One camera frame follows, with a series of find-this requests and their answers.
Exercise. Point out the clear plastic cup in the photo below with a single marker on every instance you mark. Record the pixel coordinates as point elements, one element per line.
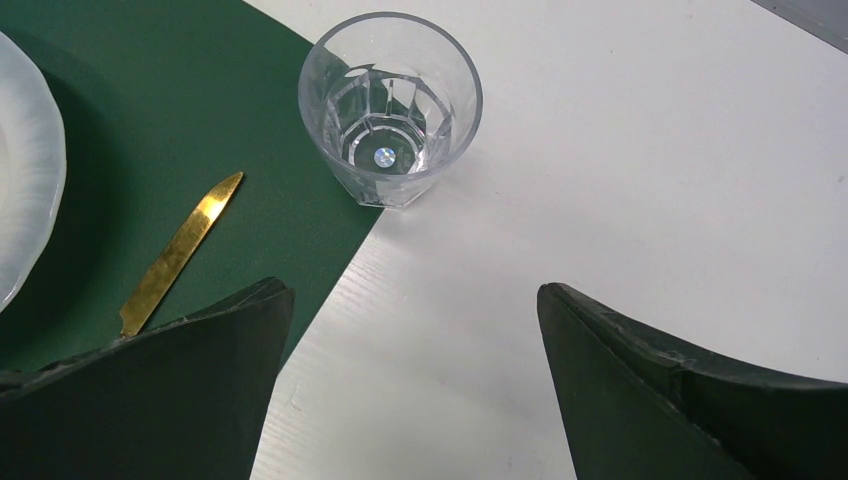
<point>391,101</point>

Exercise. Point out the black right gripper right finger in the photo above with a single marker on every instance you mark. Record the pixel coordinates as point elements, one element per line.
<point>639,403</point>

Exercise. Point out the gold knife black handle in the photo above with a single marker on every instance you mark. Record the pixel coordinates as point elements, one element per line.
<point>163,272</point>

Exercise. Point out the white plate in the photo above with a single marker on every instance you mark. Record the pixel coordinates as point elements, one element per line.
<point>33,166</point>

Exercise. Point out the green placemat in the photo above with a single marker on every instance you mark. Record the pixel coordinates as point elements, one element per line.
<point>161,100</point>

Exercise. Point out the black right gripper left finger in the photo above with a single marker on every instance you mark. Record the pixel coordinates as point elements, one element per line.
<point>186,400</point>

